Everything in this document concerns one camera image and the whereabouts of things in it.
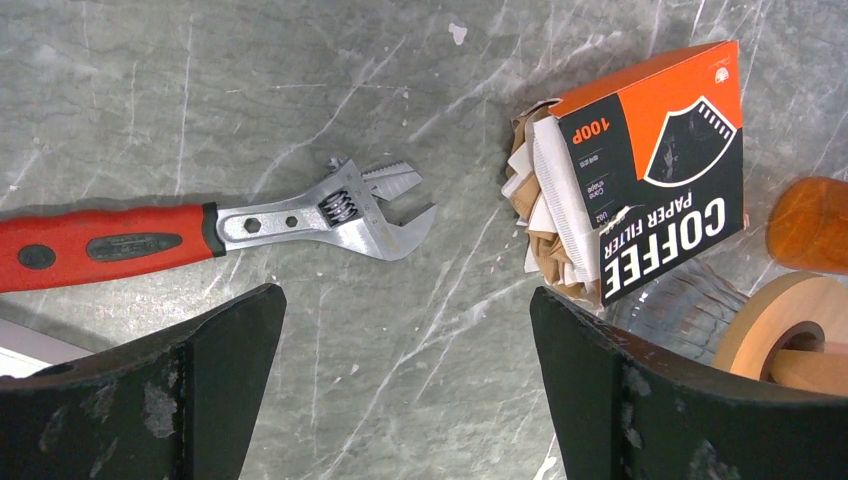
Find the wooden dripper ring holder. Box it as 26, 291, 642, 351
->
713, 272, 847, 381

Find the red handled adjustable wrench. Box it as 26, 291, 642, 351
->
1, 159, 436, 293

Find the grey glass pitcher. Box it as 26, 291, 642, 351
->
602, 258, 749, 365

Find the white small device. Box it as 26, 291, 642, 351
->
1, 319, 91, 378

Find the orange coffee filter box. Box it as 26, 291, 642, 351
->
501, 40, 746, 307

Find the orange glass with wooden band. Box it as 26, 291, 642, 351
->
766, 176, 847, 275

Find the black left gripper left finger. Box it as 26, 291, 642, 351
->
1, 284, 287, 479

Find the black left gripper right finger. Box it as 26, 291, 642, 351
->
529, 287, 847, 479

